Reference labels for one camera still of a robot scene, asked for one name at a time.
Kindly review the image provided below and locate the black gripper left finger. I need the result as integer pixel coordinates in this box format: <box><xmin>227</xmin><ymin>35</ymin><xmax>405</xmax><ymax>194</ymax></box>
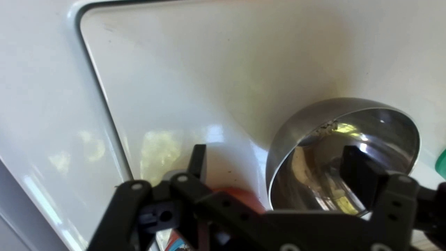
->
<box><xmin>87</xmin><ymin>144</ymin><xmax>261</xmax><ymax>251</ymax></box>

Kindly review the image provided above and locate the silver metal bowl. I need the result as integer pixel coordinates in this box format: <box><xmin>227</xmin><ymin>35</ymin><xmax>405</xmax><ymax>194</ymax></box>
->
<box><xmin>264</xmin><ymin>96</ymin><xmax>422</xmax><ymax>216</ymax></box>

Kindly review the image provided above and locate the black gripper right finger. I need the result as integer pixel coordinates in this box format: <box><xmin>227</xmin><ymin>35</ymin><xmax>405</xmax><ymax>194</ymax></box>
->
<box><xmin>341</xmin><ymin>145</ymin><xmax>446</xmax><ymax>251</ymax></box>

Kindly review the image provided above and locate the orange and light blue bowl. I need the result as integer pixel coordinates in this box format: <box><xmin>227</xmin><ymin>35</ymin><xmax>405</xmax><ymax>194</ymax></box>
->
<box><xmin>213</xmin><ymin>185</ymin><xmax>267</xmax><ymax>215</ymax></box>

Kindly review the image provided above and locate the white washing machine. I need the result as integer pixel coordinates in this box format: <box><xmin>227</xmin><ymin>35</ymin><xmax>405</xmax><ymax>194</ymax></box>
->
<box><xmin>0</xmin><ymin>0</ymin><xmax>446</xmax><ymax>251</ymax></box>

